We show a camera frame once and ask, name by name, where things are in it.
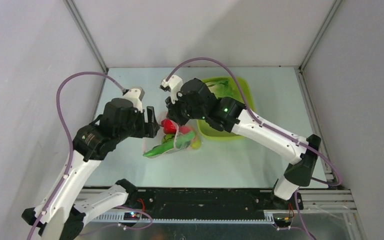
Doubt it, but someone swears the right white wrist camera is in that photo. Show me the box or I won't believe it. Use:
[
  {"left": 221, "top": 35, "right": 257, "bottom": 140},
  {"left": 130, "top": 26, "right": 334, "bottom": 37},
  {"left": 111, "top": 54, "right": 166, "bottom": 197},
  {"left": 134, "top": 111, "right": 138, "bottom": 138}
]
[{"left": 159, "top": 75, "right": 183, "bottom": 104}]

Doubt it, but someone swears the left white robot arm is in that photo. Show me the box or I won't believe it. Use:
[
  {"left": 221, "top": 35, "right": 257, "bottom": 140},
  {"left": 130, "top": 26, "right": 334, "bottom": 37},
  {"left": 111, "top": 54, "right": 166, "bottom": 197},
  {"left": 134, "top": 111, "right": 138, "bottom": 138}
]
[{"left": 21, "top": 98, "right": 160, "bottom": 240}]

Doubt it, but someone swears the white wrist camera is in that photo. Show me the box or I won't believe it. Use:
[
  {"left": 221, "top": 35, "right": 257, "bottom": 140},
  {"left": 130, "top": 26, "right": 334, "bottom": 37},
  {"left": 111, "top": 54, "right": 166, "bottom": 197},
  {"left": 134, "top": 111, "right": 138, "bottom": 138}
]
[
  {"left": 159, "top": 75, "right": 183, "bottom": 104},
  {"left": 122, "top": 86, "right": 145, "bottom": 113}
]

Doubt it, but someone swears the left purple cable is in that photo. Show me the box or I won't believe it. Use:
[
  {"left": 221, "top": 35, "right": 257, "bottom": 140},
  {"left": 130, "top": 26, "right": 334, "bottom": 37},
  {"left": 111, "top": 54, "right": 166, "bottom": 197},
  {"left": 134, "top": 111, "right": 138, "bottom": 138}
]
[{"left": 26, "top": 71, "right": 128, "bottom": 240}]

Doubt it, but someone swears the green plastic tray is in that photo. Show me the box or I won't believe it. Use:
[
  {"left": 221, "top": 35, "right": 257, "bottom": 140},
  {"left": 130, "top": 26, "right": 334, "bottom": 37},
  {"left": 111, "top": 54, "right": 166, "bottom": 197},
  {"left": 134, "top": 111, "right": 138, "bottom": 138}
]
[{"left": 196, "top": 76, "right": 255, "bottom": 141}]

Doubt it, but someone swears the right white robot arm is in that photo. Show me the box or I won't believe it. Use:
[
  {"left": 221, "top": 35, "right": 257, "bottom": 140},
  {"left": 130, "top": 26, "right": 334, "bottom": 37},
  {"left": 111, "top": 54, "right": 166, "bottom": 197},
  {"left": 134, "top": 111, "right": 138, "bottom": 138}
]
[{"left": 160, "top": 75, "right": 321, "bottom": 209}]

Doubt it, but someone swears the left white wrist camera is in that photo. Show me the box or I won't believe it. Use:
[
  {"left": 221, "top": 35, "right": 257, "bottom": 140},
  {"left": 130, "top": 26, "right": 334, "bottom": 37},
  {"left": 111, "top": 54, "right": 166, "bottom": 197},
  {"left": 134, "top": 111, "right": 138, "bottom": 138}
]
[{"left": 122, "top": 86, "right": 145, "bottom": 113}]

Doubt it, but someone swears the purple cable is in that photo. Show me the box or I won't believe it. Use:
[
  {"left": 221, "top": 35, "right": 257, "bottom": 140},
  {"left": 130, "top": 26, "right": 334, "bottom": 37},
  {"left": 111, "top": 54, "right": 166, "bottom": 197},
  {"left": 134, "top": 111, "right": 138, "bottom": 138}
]
[
  {"left": 165, "top": 57, "right": 343, "bottom": 239},
  {"left": 26, "top": 71, "right": 128, "bottom": 240}
]

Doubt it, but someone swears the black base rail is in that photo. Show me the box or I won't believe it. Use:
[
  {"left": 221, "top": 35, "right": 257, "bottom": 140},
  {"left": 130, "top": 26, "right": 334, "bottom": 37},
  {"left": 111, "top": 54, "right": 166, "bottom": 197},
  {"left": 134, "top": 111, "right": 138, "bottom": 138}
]
[{"left": 124, "top": 187, "right": 304, "bottom": 222}]

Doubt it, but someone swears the yellow green pear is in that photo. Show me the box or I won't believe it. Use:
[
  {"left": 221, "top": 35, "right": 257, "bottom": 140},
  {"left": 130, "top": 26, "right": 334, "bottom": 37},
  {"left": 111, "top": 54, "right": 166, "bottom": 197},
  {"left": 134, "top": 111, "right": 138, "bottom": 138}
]
[{"left": 190, "top": 138, "right": 202, "bottom": 150}]

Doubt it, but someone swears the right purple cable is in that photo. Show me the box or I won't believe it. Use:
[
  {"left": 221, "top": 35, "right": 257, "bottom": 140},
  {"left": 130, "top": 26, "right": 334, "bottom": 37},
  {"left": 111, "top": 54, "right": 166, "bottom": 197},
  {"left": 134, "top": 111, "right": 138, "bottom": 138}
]
[{"left": 165, "top": 57, "right": 343, "bottom": 239}]

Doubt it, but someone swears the clear pink zip bag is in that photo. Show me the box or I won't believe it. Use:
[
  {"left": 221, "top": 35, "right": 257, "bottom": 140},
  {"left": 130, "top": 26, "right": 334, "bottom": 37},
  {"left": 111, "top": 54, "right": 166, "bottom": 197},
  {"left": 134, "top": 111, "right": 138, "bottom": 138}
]
[{"left": 142, "top": 111, "right": 202, "bottom": 159}]

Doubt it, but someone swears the green lettuce head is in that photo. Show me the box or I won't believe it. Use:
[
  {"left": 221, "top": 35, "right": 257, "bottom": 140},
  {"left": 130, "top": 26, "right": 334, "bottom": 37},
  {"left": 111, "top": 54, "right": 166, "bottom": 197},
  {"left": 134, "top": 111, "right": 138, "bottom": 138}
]
[{"left": 205, "top": 78, "right": 234, "bottom": 98}]

